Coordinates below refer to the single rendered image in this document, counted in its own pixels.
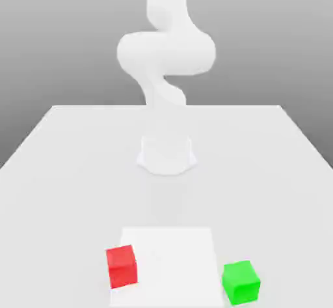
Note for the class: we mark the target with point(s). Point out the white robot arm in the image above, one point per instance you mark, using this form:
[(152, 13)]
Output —
[(166, 52)]

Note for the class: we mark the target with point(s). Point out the small red cube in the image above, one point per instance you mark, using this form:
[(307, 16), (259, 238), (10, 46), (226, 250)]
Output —
[(121, 266)]

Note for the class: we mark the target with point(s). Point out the small green cube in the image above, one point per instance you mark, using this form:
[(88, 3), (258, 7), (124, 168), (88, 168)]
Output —
[(240, 282)]

